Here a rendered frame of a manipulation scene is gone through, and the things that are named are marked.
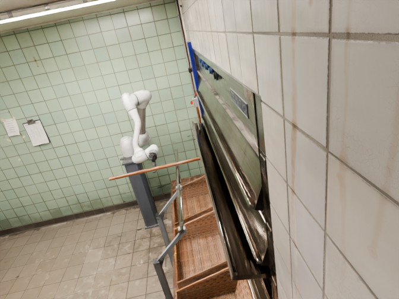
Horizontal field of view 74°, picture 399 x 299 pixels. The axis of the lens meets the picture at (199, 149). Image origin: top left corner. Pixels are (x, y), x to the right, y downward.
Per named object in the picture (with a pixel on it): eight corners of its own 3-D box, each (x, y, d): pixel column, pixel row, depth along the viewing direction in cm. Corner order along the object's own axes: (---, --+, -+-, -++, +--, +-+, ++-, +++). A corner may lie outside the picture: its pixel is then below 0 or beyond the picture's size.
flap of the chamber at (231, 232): (192, 125, 262) (211, 124, 264) (231, 281, 100) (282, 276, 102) (192, 123, 260) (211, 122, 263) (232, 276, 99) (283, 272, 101)
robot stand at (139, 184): (145, 219, 366) (123, 156, 324) (160, 216, 367) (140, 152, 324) (145, 229, 348) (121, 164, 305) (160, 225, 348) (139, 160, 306)
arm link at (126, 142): (120, 155, 313) (114, 139, 304) (133, 149, 324) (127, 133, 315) (127, 158, 302) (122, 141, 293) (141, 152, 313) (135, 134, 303)
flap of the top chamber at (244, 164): (200, 92, 249) (203, 71, 241) (261, 209, 87) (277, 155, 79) (195, 92, 248) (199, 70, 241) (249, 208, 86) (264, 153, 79)
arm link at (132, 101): (129, 109, 260) (141, 105, 268) (121, 92, 258) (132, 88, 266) (125, 113, 271) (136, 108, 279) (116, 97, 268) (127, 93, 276)
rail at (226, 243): (192, 123, 260) (193, 123, 261) (232, 276, 99) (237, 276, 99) (192, 121, 260) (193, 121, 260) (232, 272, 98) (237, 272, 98)
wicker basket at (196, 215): (217, 191, 294) (212, 170, 282) (228, 225, 243) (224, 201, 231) (174, 202, 292) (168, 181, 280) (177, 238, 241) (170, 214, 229)
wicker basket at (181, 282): (228, 228, 239) (224, 204, 227) (246, 282, 188) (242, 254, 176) (176, 241, 237) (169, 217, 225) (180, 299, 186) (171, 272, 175)
